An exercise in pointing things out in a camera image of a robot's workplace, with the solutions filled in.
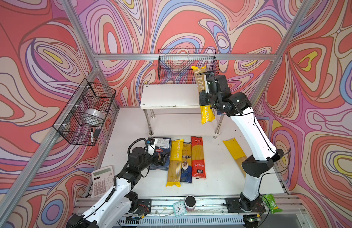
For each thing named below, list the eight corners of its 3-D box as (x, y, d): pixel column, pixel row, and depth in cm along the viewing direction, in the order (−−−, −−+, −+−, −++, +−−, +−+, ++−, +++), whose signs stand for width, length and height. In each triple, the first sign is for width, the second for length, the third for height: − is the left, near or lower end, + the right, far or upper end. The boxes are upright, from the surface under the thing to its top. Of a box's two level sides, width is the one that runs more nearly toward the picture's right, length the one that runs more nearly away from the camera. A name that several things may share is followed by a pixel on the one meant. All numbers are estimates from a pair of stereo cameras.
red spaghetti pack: (192, 178, 84) (192, 176, 82) (189, 138, 102) (190, 136, 100) (206, 178, 84) (207, 176, 82) (201, 138, 102) (202, 136, 100)
